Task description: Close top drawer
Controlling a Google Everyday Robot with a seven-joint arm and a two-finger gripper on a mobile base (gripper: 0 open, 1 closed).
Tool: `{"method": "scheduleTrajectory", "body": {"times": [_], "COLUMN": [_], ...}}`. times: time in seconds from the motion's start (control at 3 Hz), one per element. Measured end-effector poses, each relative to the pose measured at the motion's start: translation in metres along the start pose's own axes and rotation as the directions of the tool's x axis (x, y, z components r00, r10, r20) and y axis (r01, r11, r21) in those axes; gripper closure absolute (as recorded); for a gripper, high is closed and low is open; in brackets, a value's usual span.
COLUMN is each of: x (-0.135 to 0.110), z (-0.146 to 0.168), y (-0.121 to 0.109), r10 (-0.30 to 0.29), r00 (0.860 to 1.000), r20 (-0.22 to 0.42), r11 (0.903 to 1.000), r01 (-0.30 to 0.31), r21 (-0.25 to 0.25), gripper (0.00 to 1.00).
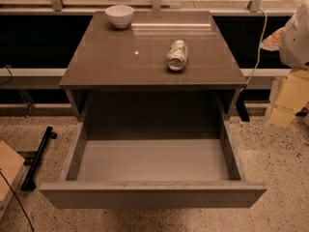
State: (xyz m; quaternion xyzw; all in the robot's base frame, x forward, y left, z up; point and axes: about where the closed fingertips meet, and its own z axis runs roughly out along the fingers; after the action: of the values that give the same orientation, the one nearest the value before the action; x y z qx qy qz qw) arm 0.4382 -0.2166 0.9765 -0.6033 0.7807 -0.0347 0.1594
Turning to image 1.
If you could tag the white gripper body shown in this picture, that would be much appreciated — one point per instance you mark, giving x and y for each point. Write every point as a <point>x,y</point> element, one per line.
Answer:
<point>295,43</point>

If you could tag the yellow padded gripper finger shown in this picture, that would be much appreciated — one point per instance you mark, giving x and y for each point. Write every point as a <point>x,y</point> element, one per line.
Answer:
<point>288,95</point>

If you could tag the crushed white can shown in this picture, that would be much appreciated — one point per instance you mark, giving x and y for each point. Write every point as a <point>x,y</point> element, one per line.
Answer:
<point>177,56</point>

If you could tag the grey top drawer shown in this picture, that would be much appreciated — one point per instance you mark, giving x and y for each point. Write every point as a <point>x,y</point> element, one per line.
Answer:
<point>150,150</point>

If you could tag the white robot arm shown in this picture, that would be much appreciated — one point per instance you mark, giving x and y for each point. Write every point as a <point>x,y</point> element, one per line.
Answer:
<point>294,48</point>

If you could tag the wooden board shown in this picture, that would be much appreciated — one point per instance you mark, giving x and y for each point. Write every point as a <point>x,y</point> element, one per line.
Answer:
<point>12,168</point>

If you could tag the black metal bar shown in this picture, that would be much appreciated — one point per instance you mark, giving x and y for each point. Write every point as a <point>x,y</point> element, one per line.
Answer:
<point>29,183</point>

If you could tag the white ceramic bowl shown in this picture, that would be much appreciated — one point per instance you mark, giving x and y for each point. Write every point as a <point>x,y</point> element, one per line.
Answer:
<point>120,15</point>

